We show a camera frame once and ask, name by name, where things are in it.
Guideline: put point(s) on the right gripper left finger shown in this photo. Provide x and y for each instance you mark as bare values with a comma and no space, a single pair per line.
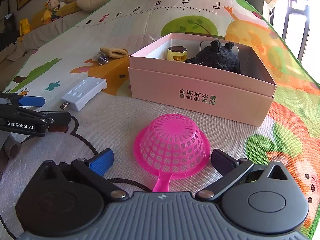
90,172

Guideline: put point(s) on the black plush toy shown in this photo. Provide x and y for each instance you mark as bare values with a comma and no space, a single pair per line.
218,56

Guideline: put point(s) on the yellow pudding toy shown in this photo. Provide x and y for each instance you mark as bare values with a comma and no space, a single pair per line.
177,53

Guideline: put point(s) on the colourful play mat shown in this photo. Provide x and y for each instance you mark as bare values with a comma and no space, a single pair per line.
277,199

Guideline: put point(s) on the grey sofa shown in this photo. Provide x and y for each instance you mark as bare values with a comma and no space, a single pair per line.
15,55

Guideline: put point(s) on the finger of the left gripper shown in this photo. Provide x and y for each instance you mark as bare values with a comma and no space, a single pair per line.
21,100
33,121

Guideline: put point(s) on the beige knitted sock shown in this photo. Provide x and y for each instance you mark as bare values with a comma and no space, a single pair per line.
114,53

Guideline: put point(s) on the white usb charger box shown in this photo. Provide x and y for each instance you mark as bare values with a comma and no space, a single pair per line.
77,96

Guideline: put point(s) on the pink plastic strainer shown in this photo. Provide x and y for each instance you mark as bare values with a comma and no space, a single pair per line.
171,147

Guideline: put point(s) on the pink cardboard box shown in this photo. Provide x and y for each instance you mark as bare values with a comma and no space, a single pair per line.
244,97

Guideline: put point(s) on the yellow duck plush doll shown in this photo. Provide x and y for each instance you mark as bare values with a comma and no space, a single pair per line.
50,14

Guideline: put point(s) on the yellow plush toy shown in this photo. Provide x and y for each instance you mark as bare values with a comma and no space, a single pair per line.
24,28

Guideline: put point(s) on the dark wrapped snack pack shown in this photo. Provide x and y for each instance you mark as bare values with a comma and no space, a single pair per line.
102,58

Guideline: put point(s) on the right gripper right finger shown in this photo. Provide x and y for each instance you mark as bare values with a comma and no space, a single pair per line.
231,170

